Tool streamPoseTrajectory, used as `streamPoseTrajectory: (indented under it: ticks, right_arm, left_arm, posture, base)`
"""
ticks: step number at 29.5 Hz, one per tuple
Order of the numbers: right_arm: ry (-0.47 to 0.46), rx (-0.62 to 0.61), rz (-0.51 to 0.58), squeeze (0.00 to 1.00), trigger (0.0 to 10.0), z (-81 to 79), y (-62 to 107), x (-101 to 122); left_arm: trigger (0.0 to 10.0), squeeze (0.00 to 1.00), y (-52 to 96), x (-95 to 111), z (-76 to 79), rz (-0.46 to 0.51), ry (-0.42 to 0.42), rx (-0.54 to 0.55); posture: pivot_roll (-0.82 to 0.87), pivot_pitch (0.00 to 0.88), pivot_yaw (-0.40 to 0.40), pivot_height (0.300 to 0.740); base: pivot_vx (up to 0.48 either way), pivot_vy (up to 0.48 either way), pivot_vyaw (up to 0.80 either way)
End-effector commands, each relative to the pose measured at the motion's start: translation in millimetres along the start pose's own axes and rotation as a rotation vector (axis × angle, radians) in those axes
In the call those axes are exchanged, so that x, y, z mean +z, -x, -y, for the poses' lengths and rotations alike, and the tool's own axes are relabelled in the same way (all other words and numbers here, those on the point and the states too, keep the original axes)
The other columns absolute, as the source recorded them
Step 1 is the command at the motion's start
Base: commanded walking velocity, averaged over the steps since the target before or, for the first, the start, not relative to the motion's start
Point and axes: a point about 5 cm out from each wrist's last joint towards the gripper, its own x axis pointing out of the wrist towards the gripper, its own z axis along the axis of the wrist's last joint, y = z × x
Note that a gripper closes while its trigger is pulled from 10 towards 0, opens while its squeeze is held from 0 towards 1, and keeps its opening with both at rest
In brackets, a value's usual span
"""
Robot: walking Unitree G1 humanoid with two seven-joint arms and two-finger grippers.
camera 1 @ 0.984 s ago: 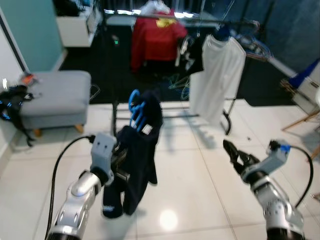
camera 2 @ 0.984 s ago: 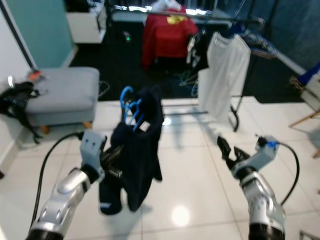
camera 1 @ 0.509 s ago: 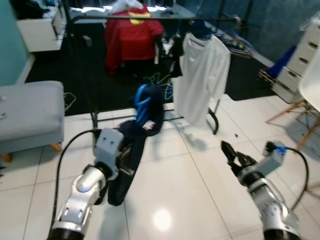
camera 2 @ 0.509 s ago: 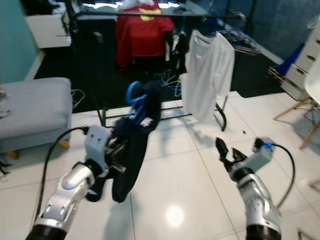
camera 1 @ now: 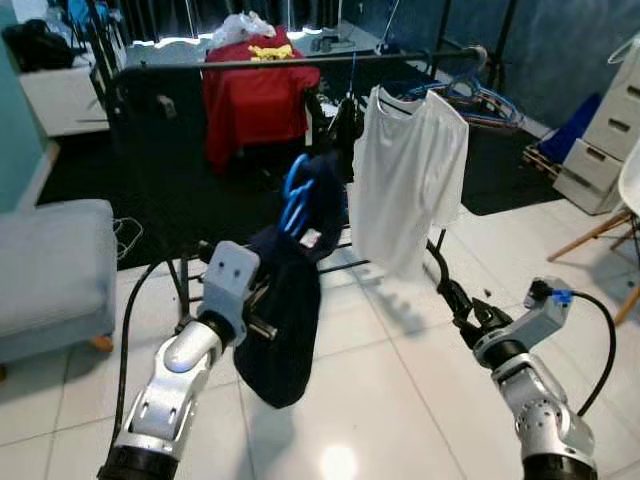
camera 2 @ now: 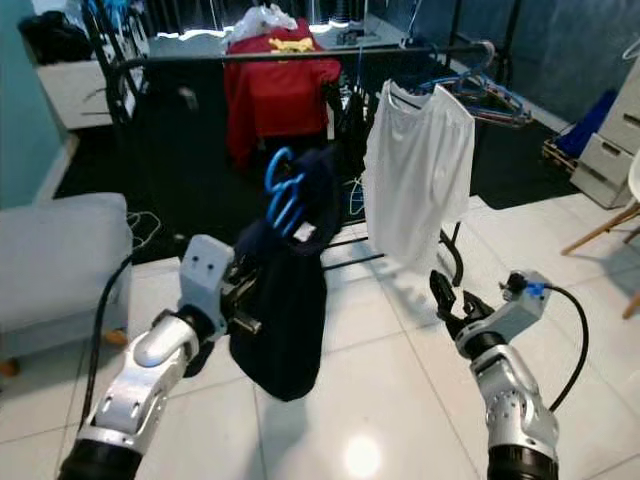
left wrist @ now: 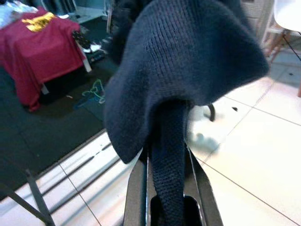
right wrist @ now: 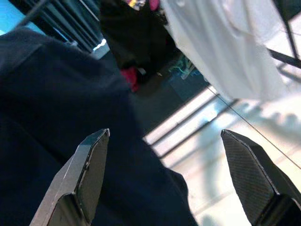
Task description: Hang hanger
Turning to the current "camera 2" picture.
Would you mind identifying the white drawer cabinet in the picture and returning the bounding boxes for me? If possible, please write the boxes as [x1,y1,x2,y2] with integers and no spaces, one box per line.
[568,60,640,211]

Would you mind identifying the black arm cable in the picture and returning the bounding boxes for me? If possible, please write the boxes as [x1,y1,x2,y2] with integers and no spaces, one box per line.
[535,283,591,413]
[90,250,186,441]

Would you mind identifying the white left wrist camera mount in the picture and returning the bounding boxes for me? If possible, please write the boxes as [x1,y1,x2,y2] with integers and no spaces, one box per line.
[178,235,246,336]

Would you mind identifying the navy blue garment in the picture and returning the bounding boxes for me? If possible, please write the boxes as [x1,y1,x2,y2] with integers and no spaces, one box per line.
[228,145,346,403]

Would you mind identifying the black rug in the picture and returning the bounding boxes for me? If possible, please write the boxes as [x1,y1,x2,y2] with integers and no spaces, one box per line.
[50,45,576,261]

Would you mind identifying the black metal clothes rack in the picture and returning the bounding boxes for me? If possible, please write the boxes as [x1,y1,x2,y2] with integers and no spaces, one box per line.
[95,0,526,321]

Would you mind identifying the red cloth with yellow print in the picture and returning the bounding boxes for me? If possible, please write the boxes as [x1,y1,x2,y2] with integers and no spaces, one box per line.
[223,35,344,169]

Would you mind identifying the small black garment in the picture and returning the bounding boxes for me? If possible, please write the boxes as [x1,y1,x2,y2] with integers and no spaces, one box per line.
[345,88,373,151]

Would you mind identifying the white chair wooden legs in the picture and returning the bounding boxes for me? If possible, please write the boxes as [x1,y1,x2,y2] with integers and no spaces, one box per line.
[560,150,640,321]

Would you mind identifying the clear plastic bag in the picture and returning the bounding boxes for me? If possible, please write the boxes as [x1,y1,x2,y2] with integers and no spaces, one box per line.
[230,5,301,43]

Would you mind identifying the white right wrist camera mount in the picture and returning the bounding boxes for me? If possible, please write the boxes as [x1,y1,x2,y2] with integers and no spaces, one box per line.
[485,268,553,346]

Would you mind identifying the black bag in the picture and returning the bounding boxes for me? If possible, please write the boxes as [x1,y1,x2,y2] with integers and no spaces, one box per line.
[20,10,96,66]

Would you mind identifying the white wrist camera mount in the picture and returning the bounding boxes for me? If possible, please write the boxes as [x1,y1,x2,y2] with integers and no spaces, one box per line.
[178,235,246,336]
[485,268,553,346]

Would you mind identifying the blue fabric bag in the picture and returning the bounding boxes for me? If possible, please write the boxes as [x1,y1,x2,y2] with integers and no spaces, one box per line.
[555,88,619,161]

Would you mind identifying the blue plastic hanger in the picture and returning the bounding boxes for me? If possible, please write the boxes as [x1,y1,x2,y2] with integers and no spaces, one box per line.
[263,146,306,241]

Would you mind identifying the white low cabinet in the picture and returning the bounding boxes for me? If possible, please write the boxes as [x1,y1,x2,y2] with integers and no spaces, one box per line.
[35,55,131,131]

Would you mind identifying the white shirt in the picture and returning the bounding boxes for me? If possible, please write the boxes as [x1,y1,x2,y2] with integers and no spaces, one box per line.
[363,78,478,276]

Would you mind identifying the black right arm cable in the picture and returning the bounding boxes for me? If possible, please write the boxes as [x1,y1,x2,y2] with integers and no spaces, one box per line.
[535,283,591,413]

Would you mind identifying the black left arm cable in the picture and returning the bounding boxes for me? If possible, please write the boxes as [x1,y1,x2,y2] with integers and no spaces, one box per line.
[90,250,186,441]

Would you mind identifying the spare blue hangers bunch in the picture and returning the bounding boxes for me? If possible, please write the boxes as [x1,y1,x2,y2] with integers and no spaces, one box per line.
[420,68,536,128]

